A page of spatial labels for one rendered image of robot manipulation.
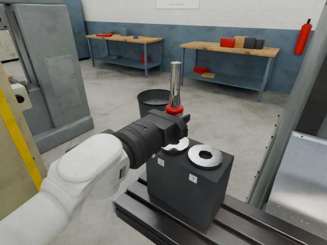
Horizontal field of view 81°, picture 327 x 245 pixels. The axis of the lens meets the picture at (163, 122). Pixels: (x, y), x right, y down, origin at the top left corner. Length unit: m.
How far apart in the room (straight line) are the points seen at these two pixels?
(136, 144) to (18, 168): 1.53
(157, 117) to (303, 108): 0.51
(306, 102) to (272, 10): 3.89
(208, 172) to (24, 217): 0.36
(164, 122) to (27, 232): 0.30
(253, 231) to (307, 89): 0.46
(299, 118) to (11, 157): 1.74
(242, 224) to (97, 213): 1.44
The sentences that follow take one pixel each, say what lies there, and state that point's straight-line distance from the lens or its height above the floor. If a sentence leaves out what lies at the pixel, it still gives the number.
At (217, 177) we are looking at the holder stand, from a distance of 0.48.
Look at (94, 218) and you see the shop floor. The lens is 1.88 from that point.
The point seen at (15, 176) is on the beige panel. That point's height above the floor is 0.43.
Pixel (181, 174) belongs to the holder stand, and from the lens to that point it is 0.52.
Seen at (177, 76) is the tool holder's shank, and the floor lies 1.37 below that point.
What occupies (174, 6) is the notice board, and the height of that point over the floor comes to 1.58.
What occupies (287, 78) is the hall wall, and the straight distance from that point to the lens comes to 4.70.
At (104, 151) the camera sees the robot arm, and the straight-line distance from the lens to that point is 0.33.
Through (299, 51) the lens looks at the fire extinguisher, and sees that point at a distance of 4.46.
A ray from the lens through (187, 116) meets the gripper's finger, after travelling 0.50.
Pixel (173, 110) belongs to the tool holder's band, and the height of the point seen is 1.29.
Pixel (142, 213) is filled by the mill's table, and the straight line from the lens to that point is 0.64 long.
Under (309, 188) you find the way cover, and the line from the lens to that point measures 0.84.
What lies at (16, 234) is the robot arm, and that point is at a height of 1.28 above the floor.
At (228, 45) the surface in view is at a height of 0.91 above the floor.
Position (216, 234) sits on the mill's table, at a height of 0.98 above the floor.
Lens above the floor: 1.51
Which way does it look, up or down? 30 degrees down
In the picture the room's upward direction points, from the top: straight up
